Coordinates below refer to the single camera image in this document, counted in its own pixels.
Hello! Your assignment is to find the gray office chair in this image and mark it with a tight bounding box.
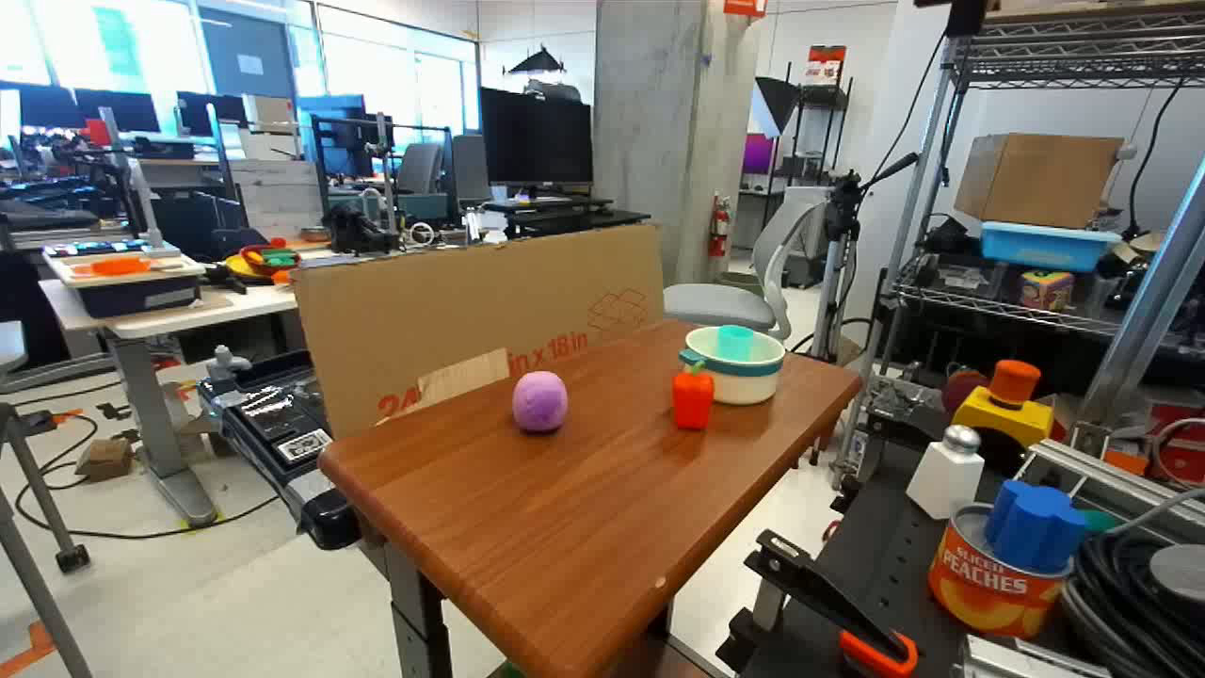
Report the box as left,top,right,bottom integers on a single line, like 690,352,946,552
659,185,832,342

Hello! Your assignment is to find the colourful toy pile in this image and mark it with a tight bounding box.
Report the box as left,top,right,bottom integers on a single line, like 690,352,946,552
204,237,306,293

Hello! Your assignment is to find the brown cardboard panel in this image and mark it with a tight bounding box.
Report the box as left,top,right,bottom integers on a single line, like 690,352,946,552
292,224,670,441

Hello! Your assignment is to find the dark tray with orange item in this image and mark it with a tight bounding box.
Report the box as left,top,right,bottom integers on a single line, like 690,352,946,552
42,242,212,322

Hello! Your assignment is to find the dark red ball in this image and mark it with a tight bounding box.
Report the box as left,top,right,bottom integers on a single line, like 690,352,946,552
936,367,990,419

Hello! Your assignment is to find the blue plastic bin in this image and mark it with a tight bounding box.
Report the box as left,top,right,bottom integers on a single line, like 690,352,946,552
976,218,1126,279

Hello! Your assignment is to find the black camera tripod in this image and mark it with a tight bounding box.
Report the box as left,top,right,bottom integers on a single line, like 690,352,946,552
806,150,921,368

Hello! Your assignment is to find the yellow toy block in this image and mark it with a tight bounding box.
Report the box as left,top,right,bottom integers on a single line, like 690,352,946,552
952,384,1057,451

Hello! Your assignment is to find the purple box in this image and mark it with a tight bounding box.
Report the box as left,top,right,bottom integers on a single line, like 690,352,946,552
740,131,779,176

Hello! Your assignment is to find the white shaker bottle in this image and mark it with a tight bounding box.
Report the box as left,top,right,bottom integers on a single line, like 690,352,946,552
903,421,990,523

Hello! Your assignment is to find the purple plush toy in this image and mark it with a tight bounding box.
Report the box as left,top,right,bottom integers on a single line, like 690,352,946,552
509,368,572,437

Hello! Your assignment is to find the red fire extinguisher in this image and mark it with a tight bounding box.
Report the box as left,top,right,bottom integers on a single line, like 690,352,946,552
703,191,733,263

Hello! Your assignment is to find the white desk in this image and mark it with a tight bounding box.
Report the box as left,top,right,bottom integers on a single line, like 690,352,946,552
32,276,307,530

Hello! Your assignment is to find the white and teal bowl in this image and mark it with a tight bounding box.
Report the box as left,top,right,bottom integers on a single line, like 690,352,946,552
676,322,792,412

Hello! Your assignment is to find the small colourful cube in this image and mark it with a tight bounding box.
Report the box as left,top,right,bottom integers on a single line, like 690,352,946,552
1018,268,1079,317

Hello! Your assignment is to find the small brown floor box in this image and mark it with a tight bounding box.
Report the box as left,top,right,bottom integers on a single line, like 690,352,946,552
73,432,138,488

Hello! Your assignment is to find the black storage shelf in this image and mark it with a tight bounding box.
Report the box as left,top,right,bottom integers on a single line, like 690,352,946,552
749,72,860,195

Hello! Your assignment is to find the orange toy cylinder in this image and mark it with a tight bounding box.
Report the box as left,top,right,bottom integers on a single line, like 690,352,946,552
985,360,1048,412

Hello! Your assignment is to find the gray stand leg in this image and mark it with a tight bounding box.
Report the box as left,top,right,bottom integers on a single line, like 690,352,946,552
0,401,93,678

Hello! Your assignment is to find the aluminium extrusion post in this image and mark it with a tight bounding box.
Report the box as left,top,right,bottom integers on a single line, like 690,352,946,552
1072,160,1205,432

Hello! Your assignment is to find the gray table leg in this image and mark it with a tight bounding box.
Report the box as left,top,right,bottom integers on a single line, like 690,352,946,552
359,534,460,678

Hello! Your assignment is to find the orange peaches can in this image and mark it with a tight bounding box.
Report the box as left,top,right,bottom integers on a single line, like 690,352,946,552
927,504,1072,646

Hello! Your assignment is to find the black coiled cable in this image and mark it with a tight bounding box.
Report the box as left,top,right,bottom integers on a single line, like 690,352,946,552
1057,530,1205,678

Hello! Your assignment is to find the brown cardboard box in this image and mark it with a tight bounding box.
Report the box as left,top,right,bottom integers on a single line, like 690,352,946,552
952,131,1126,234

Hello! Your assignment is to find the black clamp orange handle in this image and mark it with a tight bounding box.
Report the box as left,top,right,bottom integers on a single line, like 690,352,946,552
711,528,927,678

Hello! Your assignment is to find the orange toy pepper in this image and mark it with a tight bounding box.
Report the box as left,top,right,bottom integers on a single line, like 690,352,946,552
667,346,719,437

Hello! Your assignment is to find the black computer monitor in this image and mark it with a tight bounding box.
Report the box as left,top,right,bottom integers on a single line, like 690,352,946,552
474,83,600,195

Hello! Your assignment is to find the black labelled control box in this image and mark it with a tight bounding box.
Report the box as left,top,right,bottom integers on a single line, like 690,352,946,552
197,356,366,556

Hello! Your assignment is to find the blue plastic gear piece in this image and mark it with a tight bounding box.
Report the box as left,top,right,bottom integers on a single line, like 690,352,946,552
981,478,1093,578

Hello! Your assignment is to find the metal wire shelf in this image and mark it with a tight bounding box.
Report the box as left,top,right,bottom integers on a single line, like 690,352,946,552
872,0,1205,389

